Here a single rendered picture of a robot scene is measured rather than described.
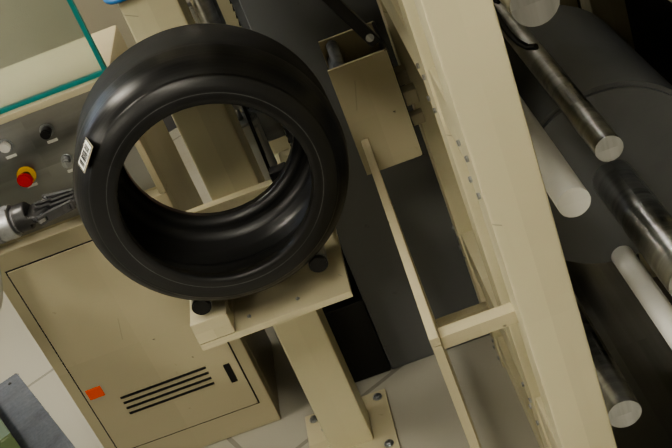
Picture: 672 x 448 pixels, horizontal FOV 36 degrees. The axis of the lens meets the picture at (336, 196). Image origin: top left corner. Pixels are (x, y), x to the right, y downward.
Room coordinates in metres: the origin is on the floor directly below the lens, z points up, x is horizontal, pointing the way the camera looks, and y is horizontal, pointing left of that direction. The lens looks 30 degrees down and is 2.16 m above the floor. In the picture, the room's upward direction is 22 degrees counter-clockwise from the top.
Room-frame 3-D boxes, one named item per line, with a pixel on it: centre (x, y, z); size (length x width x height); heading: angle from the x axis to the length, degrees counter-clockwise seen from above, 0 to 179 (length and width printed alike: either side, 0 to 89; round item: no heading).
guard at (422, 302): (1.87, -0.09, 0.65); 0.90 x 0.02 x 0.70; 176
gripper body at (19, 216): (2.41, 0.73, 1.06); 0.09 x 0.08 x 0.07; 86
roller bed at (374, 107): (2.32, -0.17, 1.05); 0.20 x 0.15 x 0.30; 176
